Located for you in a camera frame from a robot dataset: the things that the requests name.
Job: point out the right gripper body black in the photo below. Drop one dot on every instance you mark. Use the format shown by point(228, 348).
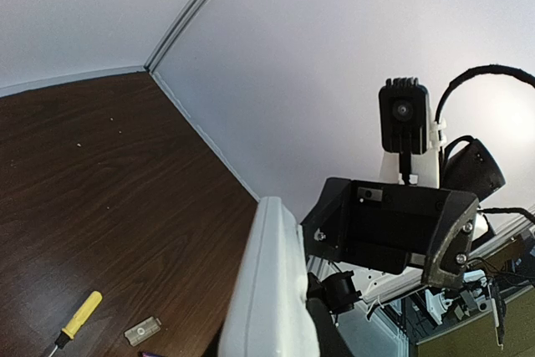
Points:
point(385, 227)

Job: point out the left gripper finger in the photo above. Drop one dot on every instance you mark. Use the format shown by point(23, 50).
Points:
point(330, 340)

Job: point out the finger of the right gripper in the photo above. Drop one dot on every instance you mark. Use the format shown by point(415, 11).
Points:
point(450, 244)

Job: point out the white remote control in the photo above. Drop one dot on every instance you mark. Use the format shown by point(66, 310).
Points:
point(267, 315)

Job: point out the grey battery cover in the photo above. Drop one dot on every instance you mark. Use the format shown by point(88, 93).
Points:
point(142, 331)

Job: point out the yellow handled screwdriver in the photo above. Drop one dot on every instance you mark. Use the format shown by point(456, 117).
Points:
point(77, 321)

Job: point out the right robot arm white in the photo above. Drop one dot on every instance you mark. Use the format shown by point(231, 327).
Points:
point(474, 170)

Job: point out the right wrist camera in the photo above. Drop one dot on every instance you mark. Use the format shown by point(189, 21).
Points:
point(409, 136)

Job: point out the right aluminium frame post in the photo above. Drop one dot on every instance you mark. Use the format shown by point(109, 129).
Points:
point(179, 25)

